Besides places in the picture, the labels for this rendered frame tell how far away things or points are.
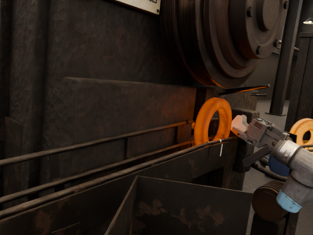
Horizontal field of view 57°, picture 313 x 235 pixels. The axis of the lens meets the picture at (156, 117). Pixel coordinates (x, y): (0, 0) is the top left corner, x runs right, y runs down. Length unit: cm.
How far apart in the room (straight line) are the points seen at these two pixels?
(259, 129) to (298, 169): 16
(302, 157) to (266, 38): 37
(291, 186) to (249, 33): 47
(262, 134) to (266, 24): 34
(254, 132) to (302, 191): 22
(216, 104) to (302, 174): 32
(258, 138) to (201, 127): 21
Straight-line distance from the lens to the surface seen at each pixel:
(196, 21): 76
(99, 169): 68
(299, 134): 133
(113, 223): 38
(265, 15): 88
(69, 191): 57
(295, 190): 99
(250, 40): 83
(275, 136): 99
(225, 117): 100
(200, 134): 88
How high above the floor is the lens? 91
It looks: 9 degrees down
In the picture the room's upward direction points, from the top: 6 degrees clockwise
